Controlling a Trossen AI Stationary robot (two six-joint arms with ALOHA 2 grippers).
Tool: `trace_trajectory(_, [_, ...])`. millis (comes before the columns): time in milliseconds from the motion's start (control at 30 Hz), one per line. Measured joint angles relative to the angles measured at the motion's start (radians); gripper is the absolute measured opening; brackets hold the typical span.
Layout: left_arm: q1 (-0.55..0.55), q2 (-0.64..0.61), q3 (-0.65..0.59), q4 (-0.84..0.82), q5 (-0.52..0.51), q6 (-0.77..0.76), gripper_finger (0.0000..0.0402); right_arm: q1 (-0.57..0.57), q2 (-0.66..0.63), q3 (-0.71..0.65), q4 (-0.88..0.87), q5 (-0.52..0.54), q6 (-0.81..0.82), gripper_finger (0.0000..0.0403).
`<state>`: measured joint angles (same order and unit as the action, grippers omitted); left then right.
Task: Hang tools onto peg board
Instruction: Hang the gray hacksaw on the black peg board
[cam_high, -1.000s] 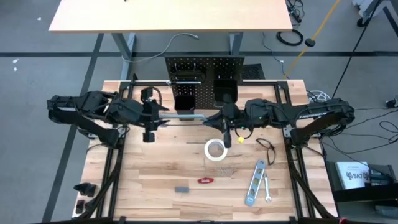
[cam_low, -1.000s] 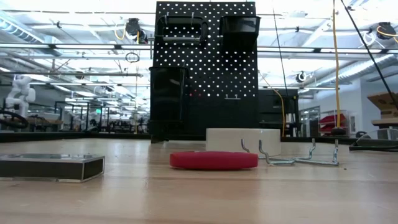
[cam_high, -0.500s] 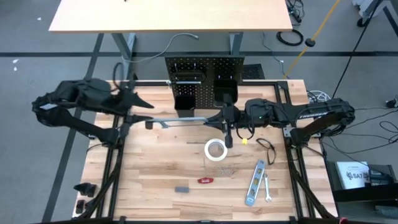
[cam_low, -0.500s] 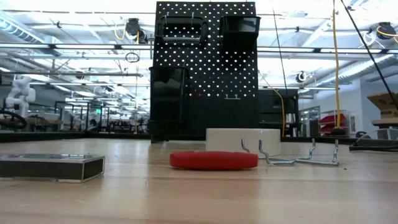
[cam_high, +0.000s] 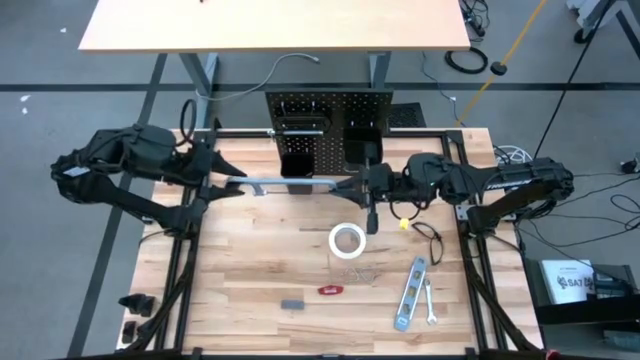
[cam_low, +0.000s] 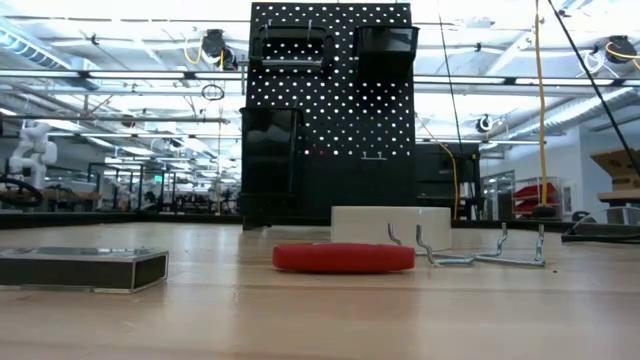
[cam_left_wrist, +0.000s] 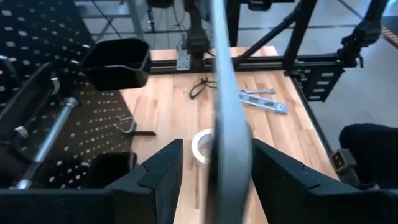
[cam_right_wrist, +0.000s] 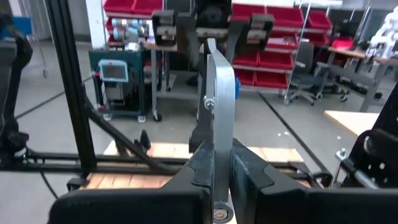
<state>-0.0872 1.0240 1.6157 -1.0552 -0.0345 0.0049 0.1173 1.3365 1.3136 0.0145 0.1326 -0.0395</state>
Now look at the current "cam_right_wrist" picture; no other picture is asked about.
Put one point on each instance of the light wooden background table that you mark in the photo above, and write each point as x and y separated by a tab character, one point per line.
351	121

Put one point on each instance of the grey office chair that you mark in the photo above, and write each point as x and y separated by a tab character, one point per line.
306	77

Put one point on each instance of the teal equipment cart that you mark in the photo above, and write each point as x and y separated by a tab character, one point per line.
124	99

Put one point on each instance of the grey-legged wooden desk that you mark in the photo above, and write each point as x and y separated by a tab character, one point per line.
348	53

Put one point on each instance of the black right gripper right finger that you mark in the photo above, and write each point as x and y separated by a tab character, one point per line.
252	180

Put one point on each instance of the silver blue-capped robot arm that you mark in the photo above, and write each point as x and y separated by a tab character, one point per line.
129	28

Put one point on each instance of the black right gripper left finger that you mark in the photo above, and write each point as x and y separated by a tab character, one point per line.
174	205

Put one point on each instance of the white humanoid robot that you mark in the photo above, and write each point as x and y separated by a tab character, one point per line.
384	37

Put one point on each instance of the black aluminium table frame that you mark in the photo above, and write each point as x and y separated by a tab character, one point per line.
71	93

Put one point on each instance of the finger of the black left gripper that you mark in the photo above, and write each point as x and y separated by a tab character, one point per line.
237	43
192	40

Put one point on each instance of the wooden-top workbench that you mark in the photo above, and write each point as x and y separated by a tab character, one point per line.
161	46

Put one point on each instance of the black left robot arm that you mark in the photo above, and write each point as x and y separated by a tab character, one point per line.
12	93

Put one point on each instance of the black corner bracket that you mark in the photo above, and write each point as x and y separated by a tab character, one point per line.
143	140

